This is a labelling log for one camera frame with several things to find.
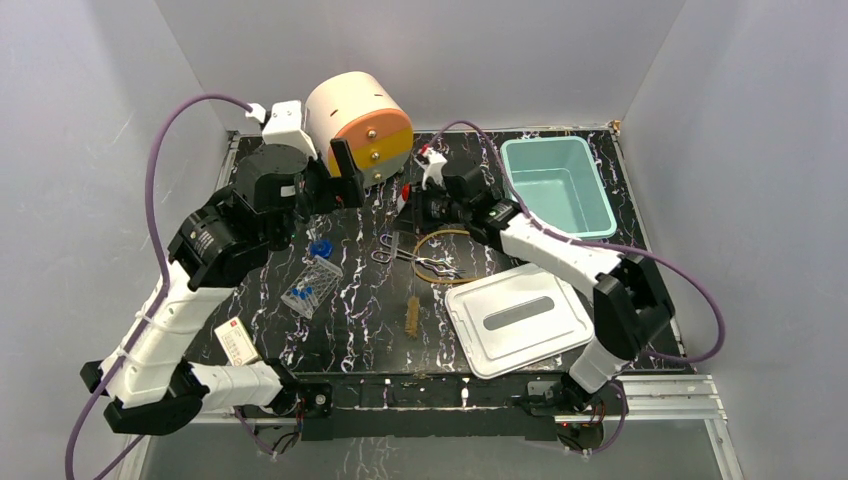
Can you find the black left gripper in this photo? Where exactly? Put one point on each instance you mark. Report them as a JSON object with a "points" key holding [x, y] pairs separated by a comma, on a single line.
{"points": [[330, 187]]}

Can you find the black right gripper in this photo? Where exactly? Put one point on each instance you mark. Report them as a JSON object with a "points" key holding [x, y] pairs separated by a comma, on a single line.
{"points": [[419, 223]]}

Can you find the metal test tube clamp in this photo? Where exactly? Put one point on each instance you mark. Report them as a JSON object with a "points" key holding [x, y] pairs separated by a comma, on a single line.
{"points": [[387, 249]]}

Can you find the brown test tube brush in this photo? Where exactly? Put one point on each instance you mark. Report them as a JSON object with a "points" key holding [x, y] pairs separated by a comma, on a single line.
{"points": [[411, 326]]}

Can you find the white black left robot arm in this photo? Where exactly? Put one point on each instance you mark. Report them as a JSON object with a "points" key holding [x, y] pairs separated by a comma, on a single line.
{"points": [[152, 388]]}

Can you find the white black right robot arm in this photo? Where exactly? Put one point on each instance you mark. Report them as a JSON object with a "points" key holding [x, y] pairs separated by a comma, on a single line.
{"points": [[623, 293]]}

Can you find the yellow rubber tube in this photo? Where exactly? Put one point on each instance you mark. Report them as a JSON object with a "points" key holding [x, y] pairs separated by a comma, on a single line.
{"points": [[430, 277]]}

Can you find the white squeeze bottle red cap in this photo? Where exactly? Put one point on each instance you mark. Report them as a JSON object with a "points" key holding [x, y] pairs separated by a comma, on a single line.
{"points": [[403, 200]]}

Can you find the graduated cylinder blue base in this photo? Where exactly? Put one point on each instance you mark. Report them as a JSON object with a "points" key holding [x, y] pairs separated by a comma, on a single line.
{"points": [[319, 246]]}

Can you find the round cabinet with coloured drawers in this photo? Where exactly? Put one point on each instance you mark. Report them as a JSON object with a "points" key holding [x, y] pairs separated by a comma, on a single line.
{"points": [[355, 107]]}

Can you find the clear test tube rack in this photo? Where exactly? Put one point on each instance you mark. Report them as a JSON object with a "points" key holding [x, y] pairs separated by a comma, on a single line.
{"points": [[323, 276]]}

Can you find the teal plastic bin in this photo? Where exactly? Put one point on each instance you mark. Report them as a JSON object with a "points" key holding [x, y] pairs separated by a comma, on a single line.
{"points": [[559, 181]]}

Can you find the white bin lid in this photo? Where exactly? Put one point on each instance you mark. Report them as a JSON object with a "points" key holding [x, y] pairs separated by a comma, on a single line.
{"points": [[516, 318]]}

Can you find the white green small box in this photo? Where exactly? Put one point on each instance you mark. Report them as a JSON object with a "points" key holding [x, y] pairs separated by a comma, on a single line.
{"points": [[236, 343]]}

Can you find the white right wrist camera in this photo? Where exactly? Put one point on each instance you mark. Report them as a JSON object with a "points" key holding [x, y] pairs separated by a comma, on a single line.
{"points": [[434, 163]]}

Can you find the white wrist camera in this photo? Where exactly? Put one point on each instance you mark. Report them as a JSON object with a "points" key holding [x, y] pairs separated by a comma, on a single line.
{"points": [[283, 124], [434, 163]]}

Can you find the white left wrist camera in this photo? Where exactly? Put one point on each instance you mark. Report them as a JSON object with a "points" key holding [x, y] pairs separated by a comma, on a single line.
{"points": [[283, 124]]}

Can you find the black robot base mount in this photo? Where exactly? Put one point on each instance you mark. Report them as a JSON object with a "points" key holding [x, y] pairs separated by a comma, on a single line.
{"points": [[430, 404]]}

